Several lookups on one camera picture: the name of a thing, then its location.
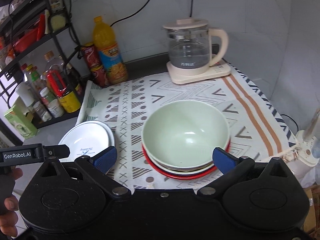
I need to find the white plate with logo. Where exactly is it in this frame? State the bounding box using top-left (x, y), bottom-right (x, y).
top-left (59, 121), bottom-right (116, 163)

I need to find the large pale green bowl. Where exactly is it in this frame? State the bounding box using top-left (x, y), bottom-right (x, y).
top-left (143, 139), bottom-right (230, 176)

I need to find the small pale green bowl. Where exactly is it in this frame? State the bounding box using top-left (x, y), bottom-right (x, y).
top-left (141, 100), bottom-right (230, 169)

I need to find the person's left hand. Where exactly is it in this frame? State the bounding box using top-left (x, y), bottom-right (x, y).
top-left (0, 167), bottom-right (24, 238)

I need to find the green carton box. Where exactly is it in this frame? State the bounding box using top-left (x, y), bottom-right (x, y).
top-left (4, 105), bottom-right (37, 139)

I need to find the patterned table cloth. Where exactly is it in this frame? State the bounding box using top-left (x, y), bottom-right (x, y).
top-left (77, 68), bottom-right (296, 190)

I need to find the white appliance on floor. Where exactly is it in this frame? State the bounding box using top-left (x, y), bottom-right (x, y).
top-left (296, 108), bottom-right (319, 167)

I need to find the dark soy sauce bottle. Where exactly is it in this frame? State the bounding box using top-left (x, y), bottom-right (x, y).
top-left (66, 63), bottom-right (84, 97)

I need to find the cardboard box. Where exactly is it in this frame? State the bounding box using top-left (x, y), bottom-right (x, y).
top-left (303, 185), bottom-right (319, 239)

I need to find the black metal shelf rack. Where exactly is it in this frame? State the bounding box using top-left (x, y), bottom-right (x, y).
top-left (0, 0), bottom-right (86, 131)

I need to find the cream kettle base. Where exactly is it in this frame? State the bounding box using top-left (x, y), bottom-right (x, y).
top-left (167, 59), bottom-right (231, 85)

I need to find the red drink can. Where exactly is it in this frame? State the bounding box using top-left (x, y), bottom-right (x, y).
top-left (81, 42), bottom-right (110, 88)

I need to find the orange juice bottle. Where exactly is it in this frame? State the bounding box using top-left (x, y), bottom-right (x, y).
top-left (92, 16), bottom-right (128, 85)

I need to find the glass kettle with cream handle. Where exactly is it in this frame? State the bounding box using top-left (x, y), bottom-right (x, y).
top-left (163, 18), bottom-right (229, 70)

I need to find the black power cable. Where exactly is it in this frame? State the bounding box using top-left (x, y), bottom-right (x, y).
top-left (109, 0), bottom-right (196, 28)

